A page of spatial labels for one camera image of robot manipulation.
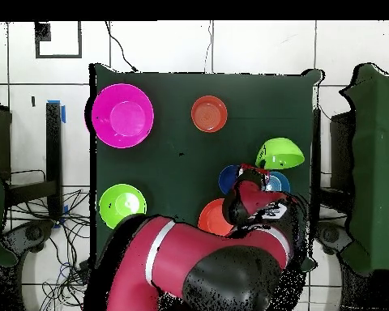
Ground black floor cable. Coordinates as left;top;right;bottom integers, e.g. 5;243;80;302
104;21;140;73

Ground dark green table cloth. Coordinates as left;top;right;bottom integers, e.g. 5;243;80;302
89;62;322;271

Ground blue tape strip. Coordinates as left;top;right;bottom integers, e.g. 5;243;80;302
47;99;66;124

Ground tangle of floor cables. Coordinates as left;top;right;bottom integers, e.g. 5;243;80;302
2;168;98;309

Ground small translucent orange bowl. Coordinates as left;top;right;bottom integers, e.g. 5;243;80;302
190;95;229;134

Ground light blue translucent bowl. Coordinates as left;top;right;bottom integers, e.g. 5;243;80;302
263;171;292;195

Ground small dark blue bowl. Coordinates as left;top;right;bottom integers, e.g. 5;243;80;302
217;164;243;196

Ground black floor frame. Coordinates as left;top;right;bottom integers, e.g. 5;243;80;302
34;21;83;59

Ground large pink bowl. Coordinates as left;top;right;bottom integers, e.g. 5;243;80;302
90;83;155;149

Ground large green bowl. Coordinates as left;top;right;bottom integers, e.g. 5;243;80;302
254;137;306;170
98;183;147;230

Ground large orange bowl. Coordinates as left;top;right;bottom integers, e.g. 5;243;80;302
197;198;235;237

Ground black office chair base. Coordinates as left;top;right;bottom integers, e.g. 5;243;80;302
1;219;56;260
314;221;354;257

